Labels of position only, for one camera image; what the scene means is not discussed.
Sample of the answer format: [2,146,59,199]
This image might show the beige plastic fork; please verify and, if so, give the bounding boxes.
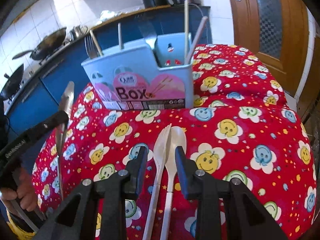
[143,124,172,240]

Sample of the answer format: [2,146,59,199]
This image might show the beige plastic spoon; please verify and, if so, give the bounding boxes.
[160,126,187,240]

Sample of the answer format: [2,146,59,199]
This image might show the steel table knife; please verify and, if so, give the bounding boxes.
[55,81,74,200]

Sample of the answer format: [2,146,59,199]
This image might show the pinkish chopstick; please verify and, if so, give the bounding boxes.
[184,16,208,64]

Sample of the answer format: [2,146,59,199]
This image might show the long steel fork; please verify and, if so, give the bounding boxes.
[84,35,99,59]

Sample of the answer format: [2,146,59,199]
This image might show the blue kitchen cabinets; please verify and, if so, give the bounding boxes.
[4,4,213,136]

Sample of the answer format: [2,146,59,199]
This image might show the person's left hand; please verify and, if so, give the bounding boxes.
[1,168,37,216]

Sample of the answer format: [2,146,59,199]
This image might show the red smiley-flower tablecloth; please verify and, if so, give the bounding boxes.
[31,44,317,239]

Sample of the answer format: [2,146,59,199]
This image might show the light blue utensil box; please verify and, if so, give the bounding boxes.
[81,33,194,111]

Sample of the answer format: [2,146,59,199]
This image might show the steel wok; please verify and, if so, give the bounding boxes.
[12,27,67,61]

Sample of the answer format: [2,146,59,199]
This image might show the steel kettle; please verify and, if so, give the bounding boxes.
[69,25,88,41]

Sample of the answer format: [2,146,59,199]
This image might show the wooden door with glass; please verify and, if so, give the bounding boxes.
[230,0,309,96]

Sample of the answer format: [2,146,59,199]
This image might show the white power cable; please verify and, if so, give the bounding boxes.
[190,3,209,46]

